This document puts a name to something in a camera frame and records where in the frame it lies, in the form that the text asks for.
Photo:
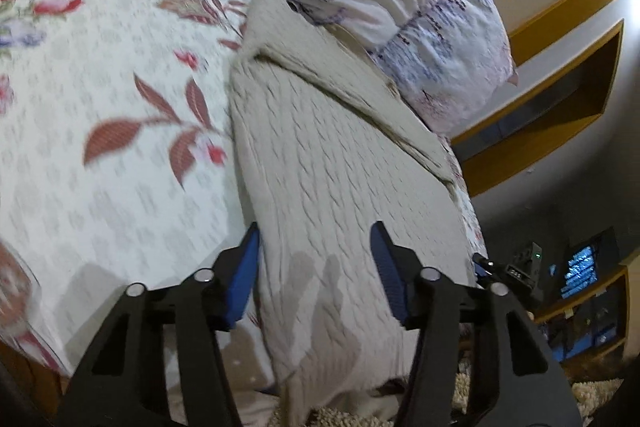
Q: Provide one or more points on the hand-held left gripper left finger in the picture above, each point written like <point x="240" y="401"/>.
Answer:
<point x="242" y="277"/>

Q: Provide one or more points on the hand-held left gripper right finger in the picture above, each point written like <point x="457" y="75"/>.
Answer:
<point x="389" y="272"/>

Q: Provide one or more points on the beige knitted blanket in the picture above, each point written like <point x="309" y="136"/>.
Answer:
<point x="330" y="187"/>

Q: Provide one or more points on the lit screen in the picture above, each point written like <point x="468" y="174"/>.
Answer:
<point x="580" y="269"/>

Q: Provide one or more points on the wooden shelf unit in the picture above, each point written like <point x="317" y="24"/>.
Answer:
<point x="585" y="312"/>

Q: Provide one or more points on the cream shaggy rug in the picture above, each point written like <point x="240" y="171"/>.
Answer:
<point x="500" y="399"/>

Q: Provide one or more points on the floral bed sheet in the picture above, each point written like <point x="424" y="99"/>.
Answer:
<point x="115" y="142"/>

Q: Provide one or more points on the wooden wall shelf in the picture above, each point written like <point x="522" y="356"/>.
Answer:
<point x="545" y="72"/>

